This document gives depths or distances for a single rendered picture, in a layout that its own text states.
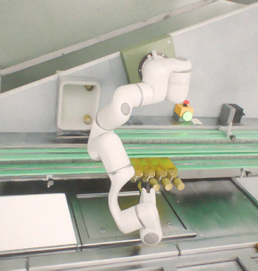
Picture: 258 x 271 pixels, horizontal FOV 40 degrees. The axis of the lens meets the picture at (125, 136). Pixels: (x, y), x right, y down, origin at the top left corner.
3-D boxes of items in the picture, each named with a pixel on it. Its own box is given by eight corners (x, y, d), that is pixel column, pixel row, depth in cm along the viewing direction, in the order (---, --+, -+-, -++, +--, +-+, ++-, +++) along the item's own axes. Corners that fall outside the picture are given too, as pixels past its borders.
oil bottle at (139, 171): (117, 160, 167) (131, 184, 149) (118, 149, 165) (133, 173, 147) (128, 159, 169) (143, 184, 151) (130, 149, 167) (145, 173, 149)
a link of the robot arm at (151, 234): (126, 218, 112) (153, 207, 111) (125, 199, 122) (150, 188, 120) (145, 251, 118) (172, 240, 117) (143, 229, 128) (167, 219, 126)
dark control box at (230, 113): (218, 116, 190) (227, 123, 183) (222, 102, 187) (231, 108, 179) (231, 117, 193) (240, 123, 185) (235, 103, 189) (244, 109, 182)
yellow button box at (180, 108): (172, 115, 181) (178, 121, 175) (175, 101, 178) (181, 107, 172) (184, 116, 183) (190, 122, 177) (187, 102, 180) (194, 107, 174)
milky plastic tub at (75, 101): (54, 122, 163) (57, 129, 156) (58, 74, 154) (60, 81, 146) (91, 122, 169) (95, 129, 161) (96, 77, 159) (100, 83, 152)
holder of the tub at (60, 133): (54, 132, 166) (56, 139, 159) (58, 75, 154) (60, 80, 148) (90, 132, 171) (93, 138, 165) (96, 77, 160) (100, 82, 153)
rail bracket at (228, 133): (215, 129, 177) (229, 141, 166) (219, 116, 174) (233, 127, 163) (222, 129, 178) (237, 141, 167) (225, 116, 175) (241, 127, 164)
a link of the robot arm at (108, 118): (123, 90, 132) (89, 95, 124) (142, 77, 120) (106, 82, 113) (133, 125, 131) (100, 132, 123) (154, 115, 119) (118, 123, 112)
